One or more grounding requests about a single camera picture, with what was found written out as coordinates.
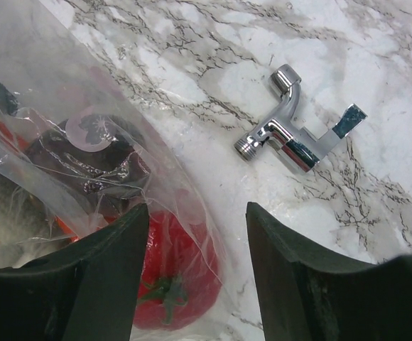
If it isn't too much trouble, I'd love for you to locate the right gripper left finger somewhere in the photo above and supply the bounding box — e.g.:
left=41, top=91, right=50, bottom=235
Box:
left=0, top=204, right=149, bottom=340

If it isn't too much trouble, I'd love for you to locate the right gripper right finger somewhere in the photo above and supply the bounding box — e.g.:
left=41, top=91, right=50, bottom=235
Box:
left=246, top=202, right=412, bottom=340

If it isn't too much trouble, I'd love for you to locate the clear zip top bag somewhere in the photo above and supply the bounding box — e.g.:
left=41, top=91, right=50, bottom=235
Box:
left=0, top=1, right=257, bottom=340

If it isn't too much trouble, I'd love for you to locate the red fake tomato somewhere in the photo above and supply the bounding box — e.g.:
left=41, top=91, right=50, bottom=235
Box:
left=134, top=210, right=222, bottom=331

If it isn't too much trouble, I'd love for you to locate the grey fake fish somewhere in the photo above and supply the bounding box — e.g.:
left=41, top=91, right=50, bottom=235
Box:
left=0, top=174, right=69, bottom=269

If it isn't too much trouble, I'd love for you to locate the dark maroon fake fruit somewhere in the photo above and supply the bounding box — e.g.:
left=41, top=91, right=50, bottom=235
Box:
left=25, top=114, right=151, bottom=217

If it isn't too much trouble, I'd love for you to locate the chrome faucet tap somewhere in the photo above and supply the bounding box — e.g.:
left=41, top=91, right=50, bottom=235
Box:
left=233, top=63, right=369, bottom=175

